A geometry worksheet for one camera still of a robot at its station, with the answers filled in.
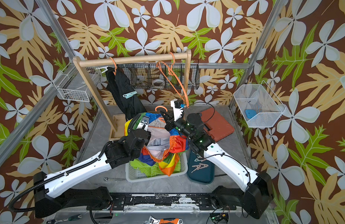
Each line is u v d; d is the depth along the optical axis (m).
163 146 0.80
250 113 0.80
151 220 0.69
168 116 0.61
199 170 0.86
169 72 0.72
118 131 1.04
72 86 0.83
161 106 0.62
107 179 0.82
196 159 0.88
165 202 0.75
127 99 0.71
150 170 0.80
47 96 0.69
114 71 0.67
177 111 0.57
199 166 0.86
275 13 0.70
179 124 0.59
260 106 0.84
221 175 0.84
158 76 0.99
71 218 0.69
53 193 0.40
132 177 0.80
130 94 0.64
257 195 0.39
